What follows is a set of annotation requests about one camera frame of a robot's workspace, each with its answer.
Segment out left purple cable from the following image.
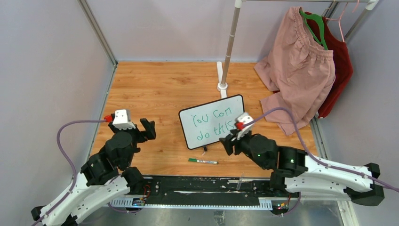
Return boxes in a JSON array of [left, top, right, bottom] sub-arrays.
[[31, 114, 113, 226]]

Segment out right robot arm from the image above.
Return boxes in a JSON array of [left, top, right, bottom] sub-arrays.
[[219, 129, 385, 206]]

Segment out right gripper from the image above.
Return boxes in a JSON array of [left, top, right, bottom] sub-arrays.
[[219, 127, 268, 170]]

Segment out clothes rack pole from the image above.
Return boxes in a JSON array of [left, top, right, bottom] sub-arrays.
[[223, 0, 243, 82]]

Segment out purple cable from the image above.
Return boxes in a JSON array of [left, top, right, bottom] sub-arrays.
[[235, 107, 399, 193], [31, 114, 113, 226]]

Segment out green hanger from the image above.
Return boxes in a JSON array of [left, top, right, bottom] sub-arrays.
[[299, 11, 329, 51]]

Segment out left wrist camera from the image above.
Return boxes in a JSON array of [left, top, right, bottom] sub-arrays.
[[112, 109, 136, 130]]

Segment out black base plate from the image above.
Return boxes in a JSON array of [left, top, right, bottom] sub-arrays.
[[129, 176, 290, 206]]

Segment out clear plastic tube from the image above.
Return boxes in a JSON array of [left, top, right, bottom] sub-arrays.
[[236, 173, 245, 191]]

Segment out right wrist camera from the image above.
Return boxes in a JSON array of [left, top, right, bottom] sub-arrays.
[[235, 112, 255, 140]]

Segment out pink shorts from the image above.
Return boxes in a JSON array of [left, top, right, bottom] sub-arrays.
[[254, 6, 335, 135]]

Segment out red garment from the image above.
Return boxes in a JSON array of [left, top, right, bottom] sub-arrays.
[[300, 11, 353, 118]]

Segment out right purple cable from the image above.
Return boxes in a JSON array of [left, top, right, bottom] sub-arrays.
[[235, 107, 399, 193]]

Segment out white rack foot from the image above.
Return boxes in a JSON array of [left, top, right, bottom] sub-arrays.
[[216, 61, 228, 99]]

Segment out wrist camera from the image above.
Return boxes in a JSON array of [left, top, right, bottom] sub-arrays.
[[235, 112, 255, 140], [112, 109, 136, 130]]

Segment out white whiteboard black frame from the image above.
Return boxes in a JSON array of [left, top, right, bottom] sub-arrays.
[[178, 94, 244, 150]]

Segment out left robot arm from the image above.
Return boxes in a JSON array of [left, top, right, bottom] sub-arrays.
[[31, 113, 156, 226]]

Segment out pink hanger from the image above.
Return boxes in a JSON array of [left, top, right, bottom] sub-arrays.
[[326, 0, 360, 43]]

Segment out green whiteboard marker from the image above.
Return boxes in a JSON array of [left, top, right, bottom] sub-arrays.
[[197, 159, 219, 165]]

